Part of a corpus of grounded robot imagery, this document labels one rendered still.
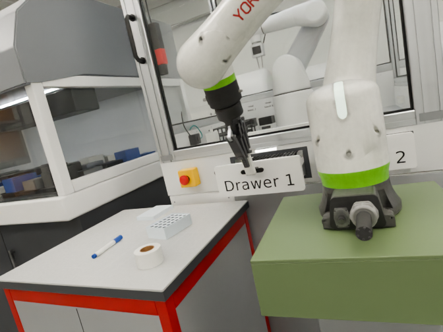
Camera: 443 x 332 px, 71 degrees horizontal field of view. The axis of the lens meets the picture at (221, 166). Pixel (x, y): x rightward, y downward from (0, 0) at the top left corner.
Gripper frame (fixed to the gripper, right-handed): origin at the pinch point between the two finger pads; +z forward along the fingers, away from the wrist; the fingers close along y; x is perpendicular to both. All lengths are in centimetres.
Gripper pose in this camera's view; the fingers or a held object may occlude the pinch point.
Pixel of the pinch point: (248, 165)
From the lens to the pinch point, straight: 94.1
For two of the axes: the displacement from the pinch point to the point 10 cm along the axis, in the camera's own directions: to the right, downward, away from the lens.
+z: 3.3, 8.3, 4.6
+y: -3.0, 5.5, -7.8
